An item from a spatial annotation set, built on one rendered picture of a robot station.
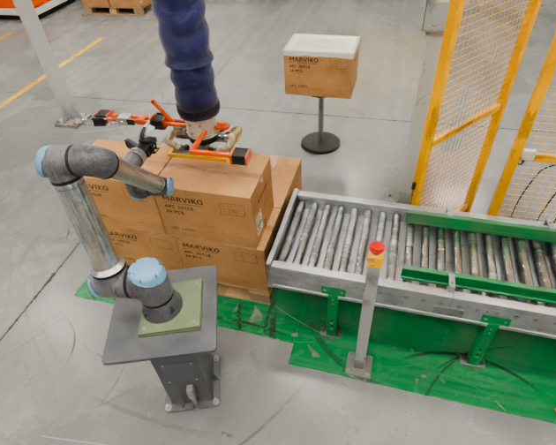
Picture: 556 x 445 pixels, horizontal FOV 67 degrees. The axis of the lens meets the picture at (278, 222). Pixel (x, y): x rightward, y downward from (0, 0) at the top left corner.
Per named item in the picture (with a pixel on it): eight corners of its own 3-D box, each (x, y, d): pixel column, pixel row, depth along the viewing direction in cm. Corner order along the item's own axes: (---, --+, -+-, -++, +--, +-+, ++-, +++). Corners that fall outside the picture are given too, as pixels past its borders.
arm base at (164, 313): (179, 321, 192) (174, 308, 185) (139, 325, 193) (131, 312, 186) (185, 289, 206) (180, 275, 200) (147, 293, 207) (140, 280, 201)
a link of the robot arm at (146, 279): (167, 307, 186) (155, 281, 175) (131, 306, 189) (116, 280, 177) (177, 281, 197) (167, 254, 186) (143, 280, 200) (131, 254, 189)
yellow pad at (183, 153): (232, 152, 231) (230, 144, 228) (226, 162, 224) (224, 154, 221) (175, 147, 238) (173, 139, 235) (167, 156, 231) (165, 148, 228)
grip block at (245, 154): (251, 156, 208) (251, 147, 205) (246, 166, 202) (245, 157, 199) (235, 154, 210) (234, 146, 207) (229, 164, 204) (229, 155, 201)
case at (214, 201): (274, 207, 283) (270, 156, 256) (256, 249, 255) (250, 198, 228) (191, 195, 296) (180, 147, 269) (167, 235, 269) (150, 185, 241)
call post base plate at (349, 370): (372, 356, 258) (373, 354, 257) (370, 379, 248) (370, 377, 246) (348, 351, 262) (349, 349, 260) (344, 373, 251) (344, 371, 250)
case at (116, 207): (191, 195, 297) (178, 147, 270) (166, 234, 269) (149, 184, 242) (116, 185, 310) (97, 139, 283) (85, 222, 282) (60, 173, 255)
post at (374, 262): (364, 361, 256) (384, 247, 188) (364, 371, 252) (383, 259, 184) (354, 358, 258) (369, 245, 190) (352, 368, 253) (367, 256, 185)
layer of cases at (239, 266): (302, 198, 350) (301, 158, 323) (268, 291, 281) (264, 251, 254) (172, 181, 378) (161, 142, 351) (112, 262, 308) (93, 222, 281)
